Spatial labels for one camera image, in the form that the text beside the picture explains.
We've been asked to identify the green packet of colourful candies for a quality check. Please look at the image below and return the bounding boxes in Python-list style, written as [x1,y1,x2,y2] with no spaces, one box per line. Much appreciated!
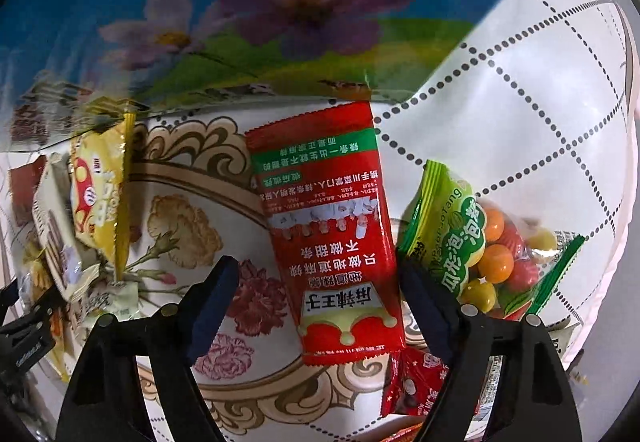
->
[396,159,587,323]

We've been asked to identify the small red starred snack packet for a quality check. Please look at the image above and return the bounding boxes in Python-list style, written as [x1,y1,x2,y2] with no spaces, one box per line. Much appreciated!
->
[380,347,481,423]

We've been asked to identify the white dotted floral tablecloth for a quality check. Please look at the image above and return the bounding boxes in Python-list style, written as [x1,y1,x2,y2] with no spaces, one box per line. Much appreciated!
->
[0,0,636,442]

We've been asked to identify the yellow snack packet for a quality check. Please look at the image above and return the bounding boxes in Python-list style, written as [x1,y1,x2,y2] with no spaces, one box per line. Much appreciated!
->
[67,97,138,283]

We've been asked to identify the small white candy packet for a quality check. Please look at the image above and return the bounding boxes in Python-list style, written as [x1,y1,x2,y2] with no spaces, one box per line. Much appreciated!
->
[70,279,141,328]

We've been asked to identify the dark red packet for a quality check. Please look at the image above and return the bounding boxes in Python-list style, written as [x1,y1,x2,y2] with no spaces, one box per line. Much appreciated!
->
[10,157,48,228]

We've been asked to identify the red spicy snack packet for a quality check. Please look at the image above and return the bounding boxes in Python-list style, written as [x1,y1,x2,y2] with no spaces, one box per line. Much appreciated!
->
[244,99,407,368]

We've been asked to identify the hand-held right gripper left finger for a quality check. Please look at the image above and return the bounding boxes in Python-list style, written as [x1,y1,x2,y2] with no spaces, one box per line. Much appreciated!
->
[55,254,241,442]

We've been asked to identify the beige biscuit packet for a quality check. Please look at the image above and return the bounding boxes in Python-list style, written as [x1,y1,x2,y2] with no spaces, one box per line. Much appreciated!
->
[31,154,101,300]

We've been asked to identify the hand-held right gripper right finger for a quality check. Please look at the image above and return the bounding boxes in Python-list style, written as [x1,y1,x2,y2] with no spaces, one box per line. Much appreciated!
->
[397,259,583,442]

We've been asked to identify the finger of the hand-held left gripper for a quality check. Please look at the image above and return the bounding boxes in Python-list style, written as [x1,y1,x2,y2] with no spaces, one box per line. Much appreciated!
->
[0,279,57,373]

